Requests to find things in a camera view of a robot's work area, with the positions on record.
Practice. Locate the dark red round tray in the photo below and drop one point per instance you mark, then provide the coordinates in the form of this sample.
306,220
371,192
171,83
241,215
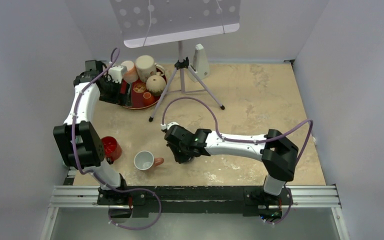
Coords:
135,93

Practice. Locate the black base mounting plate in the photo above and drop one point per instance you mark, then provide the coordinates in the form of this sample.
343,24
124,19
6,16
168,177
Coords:
248,200

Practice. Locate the cream round speckled mug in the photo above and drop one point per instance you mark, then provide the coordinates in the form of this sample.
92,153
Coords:
156,84

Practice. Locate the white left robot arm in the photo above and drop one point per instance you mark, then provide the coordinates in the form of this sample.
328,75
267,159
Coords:
77,140

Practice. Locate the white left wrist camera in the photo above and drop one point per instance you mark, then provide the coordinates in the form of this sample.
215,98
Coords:
116,73

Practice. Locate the pink dotted mug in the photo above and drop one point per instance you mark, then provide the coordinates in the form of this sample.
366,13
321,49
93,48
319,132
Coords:
145,160

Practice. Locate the pale pink gradient mug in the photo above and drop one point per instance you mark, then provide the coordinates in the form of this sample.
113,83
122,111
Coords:
131,75

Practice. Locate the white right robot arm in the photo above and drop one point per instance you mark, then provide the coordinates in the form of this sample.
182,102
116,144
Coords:
278,154

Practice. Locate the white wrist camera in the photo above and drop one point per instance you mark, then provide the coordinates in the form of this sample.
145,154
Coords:
116,73
166,126

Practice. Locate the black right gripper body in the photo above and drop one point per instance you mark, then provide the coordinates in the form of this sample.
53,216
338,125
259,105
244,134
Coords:
181,152

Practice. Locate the white metronome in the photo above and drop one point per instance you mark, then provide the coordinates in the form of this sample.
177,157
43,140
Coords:
199,65

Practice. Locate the aluminium frame rail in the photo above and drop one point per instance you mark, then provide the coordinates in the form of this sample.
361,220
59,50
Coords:
303,196

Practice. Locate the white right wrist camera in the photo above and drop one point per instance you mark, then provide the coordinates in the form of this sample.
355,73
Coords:
166,126

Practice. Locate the red mug black handle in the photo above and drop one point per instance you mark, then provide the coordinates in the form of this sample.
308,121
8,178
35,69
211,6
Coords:
112,149

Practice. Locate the tall white floral mug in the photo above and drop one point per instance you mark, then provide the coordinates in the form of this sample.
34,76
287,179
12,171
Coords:
147,67

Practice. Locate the music stand tripod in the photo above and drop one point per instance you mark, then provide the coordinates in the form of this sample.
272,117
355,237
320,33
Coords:
180,67

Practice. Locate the small orange cup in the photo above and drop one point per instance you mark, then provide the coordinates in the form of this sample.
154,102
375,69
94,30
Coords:
148,99

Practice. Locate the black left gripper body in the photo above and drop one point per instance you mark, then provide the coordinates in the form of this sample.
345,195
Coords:
112,93

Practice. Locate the perforated music stand desk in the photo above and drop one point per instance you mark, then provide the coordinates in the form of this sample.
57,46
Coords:
153,22

